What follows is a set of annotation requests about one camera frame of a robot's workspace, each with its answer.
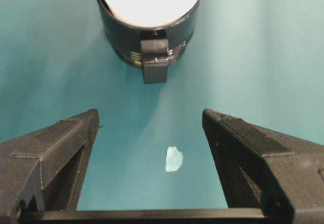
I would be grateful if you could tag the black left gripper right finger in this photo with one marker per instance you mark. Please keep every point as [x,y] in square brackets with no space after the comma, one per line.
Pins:
[262,168]

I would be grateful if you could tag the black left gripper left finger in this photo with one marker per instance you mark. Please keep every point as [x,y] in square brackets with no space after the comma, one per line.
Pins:
[44,170]

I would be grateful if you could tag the black cup holder with handle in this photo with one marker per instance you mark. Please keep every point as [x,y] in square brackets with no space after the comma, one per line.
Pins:
[152,50]

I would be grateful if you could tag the pale tape marker centre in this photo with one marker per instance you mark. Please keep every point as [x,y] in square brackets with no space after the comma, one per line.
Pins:
[174,159]

